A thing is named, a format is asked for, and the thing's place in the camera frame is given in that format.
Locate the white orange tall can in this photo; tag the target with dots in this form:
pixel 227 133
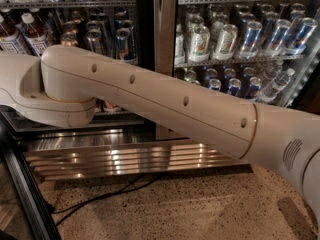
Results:
pixel 199 37

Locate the glass fridge door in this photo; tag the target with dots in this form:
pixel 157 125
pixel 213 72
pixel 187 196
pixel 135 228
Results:
pixel 24 214
pixel 165 27

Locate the stainless fridge bottom grille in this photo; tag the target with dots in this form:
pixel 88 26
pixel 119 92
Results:
pixel 55 163

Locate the gold tall can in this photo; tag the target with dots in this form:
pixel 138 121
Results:
pixel 69 39

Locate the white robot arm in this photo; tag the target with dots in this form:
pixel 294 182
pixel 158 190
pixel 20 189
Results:
pixel 60 89

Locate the blue soda can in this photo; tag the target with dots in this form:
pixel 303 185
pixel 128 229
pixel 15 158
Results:
pixel 214 84
pixel 254 87
pixel 234 86

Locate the clear water bottle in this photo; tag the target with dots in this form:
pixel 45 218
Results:
pixel 275 86

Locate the tea bottle white label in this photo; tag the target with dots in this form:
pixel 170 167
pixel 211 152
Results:
pixel 36 34

